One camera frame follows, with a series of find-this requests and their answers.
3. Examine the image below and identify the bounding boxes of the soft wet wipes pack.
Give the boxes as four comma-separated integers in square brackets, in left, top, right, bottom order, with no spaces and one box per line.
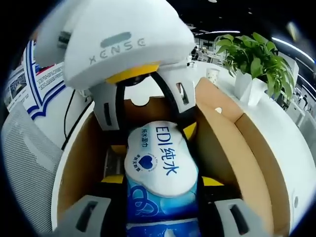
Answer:
[123,120,201,237]

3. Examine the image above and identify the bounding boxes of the brown cardboard shoe box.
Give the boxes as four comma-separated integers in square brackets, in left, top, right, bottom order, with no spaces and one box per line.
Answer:
[56,76,292,237]

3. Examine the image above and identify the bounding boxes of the grey mesh office chair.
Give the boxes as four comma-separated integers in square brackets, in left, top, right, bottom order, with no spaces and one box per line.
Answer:
[0,101,65,237]

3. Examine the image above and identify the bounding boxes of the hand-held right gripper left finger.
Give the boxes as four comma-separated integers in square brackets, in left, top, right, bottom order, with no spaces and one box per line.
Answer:
[52,175,128,237]

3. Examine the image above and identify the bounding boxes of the black cable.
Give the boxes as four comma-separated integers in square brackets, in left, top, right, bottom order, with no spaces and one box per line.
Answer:
[64,89,76,140]

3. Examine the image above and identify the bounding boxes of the blue white wall poster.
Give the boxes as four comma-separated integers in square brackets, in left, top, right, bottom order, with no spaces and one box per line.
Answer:
[6,39,68,119]

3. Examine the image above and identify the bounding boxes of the white paper cup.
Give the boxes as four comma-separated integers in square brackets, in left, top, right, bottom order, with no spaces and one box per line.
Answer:
[206,68,220,86]

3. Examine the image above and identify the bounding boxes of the green potted plant white pot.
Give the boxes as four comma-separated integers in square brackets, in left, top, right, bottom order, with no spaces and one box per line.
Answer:
[214,32,296,107]

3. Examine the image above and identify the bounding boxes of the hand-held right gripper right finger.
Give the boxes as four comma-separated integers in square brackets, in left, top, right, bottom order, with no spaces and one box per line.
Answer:
[197,175,275,237]

